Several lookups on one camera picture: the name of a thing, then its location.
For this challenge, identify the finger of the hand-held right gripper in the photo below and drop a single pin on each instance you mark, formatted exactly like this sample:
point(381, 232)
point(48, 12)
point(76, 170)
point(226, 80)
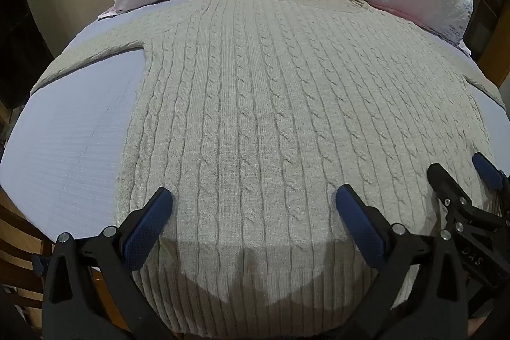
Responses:
point(443, 184)
point(488, 169)

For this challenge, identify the lavender bed sheet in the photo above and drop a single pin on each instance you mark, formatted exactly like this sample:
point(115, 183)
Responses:
point(79, 133)

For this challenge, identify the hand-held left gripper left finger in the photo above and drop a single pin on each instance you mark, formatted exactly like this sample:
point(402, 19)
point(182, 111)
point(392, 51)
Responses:
point(148, 225)

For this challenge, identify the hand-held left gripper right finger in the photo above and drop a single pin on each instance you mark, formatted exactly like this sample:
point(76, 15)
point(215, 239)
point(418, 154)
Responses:
point(361, 227)

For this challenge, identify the wooden shelf unit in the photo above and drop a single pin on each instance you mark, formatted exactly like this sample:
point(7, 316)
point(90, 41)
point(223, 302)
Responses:
point(492, 17)

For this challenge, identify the wooden bed frame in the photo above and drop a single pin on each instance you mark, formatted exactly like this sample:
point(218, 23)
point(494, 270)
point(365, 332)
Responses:
point(24, 244)

